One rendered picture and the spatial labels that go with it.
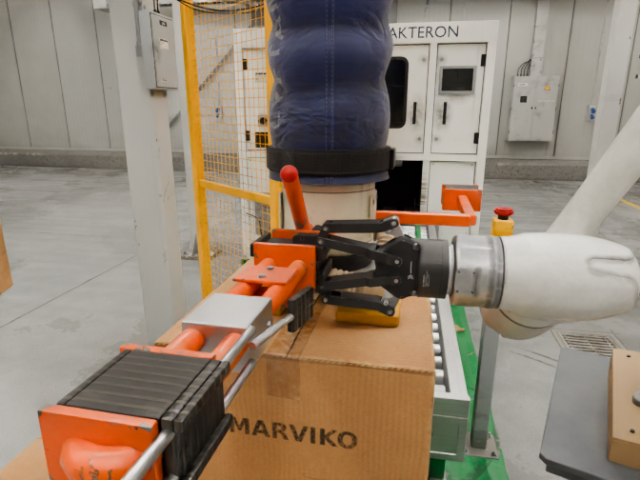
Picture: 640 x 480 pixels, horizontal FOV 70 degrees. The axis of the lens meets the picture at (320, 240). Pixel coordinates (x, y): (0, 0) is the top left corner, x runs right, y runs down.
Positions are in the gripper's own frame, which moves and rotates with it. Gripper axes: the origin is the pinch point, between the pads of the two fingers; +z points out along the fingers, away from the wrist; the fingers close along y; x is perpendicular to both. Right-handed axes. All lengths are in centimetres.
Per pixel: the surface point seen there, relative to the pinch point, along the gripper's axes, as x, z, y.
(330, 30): 17.0, -2.3, -30.9
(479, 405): 116, -48, 98
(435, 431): 60, -26, 71
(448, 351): 89, -31, 61
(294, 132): 16.3, 3.4, -15.8
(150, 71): 126, 91, -34
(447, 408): 60, -29, 62
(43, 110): 952, 861, -16
